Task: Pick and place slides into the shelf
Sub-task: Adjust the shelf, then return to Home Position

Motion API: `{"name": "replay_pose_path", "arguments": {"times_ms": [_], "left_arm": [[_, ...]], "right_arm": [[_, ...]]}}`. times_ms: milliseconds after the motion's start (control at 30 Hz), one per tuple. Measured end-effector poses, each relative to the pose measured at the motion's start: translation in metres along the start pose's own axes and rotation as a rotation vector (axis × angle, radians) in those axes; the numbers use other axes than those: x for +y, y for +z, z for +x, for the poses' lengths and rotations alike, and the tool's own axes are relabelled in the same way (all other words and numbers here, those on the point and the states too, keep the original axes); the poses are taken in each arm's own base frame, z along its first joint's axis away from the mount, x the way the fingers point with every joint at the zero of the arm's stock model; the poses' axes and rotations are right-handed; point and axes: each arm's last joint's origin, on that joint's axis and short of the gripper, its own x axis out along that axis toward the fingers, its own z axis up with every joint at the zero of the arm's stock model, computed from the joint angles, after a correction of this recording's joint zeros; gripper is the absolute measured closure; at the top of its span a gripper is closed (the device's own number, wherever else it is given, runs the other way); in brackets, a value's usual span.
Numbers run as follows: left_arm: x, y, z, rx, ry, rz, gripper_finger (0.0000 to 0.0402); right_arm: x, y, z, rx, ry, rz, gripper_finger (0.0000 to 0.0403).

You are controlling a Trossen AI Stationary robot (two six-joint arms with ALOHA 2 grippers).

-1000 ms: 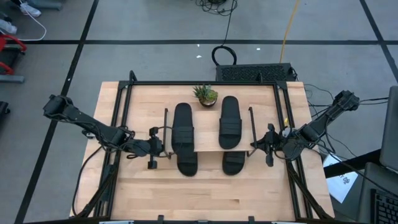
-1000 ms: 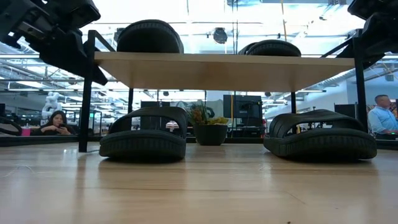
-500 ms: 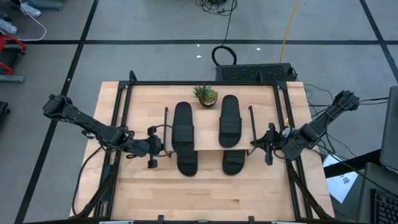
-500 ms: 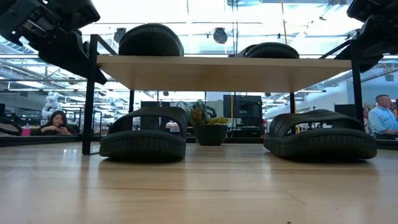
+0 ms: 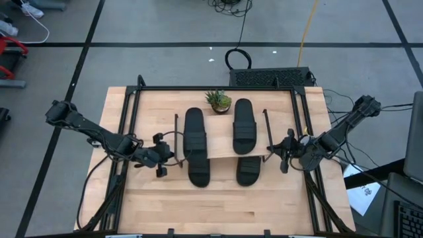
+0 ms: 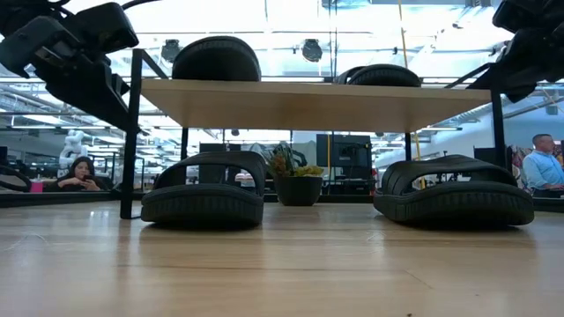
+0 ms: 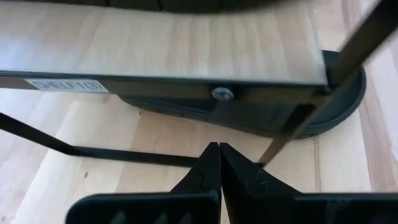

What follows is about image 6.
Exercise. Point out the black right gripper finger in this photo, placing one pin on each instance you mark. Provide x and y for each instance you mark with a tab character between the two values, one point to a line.
520	77
521	94

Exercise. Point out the black rubber slide sandal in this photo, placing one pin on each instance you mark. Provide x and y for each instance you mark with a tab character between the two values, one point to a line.
454	204
216	61
383	77
202	204

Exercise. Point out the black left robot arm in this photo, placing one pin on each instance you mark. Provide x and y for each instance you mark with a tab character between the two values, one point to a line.
22	13

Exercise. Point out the white humanoid robot figure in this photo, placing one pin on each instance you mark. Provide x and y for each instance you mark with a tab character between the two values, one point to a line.
72	147

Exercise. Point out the person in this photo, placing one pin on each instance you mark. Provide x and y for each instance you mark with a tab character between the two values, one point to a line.
544	169
81	169

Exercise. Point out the round black ceiling fixture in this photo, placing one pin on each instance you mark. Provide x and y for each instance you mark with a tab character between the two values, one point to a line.
312	50
167	50

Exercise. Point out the pink cup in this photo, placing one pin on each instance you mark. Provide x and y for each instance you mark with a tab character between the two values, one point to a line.
36	186

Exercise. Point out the black office chair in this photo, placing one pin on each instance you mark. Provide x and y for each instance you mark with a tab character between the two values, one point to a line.
17	171

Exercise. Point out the potted succulent plant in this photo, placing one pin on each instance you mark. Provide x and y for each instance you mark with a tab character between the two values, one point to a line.
297	191

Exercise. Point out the black equipment cabinet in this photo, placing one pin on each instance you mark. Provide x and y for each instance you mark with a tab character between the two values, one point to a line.
348	149

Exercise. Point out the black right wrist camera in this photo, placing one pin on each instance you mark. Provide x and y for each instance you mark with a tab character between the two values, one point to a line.
520	15

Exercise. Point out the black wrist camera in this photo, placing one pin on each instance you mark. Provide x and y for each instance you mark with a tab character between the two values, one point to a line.
108	26
520	15

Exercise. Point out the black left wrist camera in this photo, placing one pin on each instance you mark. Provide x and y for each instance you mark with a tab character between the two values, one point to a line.
108	26

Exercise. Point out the wooden shelf with black frame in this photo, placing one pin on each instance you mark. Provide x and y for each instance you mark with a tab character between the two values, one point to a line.
308	105

